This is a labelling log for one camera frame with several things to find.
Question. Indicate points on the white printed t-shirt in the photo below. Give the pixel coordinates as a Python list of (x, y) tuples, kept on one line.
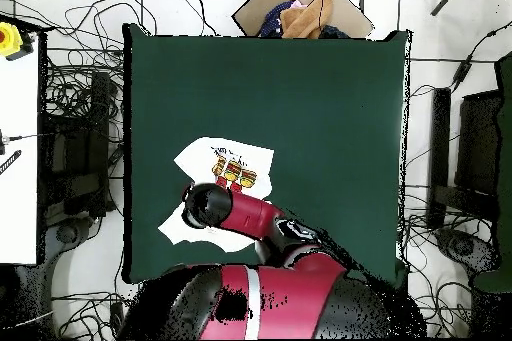
[(256, 157)]

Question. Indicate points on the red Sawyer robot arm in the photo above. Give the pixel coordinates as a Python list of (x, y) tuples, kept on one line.
[(252, 217)]

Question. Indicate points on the dark green table cloth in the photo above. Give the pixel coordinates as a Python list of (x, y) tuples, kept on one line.
[(320, 97)]

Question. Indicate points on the blue dotted garment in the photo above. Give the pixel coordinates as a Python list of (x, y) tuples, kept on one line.
[(274, 21)]

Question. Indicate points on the dark blue garment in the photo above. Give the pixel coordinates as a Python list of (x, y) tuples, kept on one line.
[(334, 32)]

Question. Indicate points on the cardboard box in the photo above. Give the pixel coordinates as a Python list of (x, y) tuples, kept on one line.
[(256, 9)]

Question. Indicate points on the orange towel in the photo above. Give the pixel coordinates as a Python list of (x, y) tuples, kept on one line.
[(308, 17)]

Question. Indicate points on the black power strip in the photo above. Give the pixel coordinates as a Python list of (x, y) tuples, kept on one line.
[(117, 317)]

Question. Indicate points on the white table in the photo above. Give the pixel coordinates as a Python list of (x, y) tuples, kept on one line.
[(18, 205)]

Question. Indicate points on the black ribbed strip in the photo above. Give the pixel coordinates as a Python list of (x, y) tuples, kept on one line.
[(10, 162)]

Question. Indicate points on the yellow emergency stop button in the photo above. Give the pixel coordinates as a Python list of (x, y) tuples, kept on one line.
[(10, 41)]

